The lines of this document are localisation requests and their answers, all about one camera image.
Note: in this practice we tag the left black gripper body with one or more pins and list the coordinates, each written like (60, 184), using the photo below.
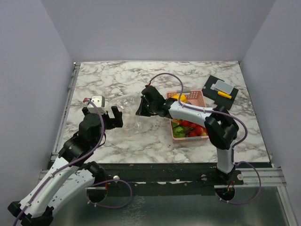
(111, 123)

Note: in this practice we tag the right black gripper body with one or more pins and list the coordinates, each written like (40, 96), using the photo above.
(152, 108)

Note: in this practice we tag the clear zip top bag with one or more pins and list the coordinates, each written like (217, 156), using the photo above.
(132, 123)

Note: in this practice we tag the red cherry bunch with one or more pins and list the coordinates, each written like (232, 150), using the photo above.
(191, 129)

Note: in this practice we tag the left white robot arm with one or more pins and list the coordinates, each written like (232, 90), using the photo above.
(69, 173)

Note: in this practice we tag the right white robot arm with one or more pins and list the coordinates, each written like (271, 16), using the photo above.
(221, 128)

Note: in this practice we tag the yellow bell pepper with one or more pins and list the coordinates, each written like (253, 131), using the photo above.
(182, 98)

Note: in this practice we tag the green round fruit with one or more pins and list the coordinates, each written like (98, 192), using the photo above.
(179, 132)

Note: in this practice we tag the pink plastic basket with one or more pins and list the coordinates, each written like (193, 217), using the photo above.
(196, 99)

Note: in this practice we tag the black scale board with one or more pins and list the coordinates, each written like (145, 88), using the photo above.
(210, 92)

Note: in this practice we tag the yellow small tool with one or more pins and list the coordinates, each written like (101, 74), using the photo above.
(225, 95)

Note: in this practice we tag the grey rectangular box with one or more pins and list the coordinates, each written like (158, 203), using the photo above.
(223, 87)

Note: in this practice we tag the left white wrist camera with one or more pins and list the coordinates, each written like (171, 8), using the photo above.
(98, 101)

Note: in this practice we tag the left aluminium frame rail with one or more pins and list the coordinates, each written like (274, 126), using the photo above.
(70, 89)

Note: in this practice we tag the black mounting rail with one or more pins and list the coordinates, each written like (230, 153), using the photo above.
(149, 179)

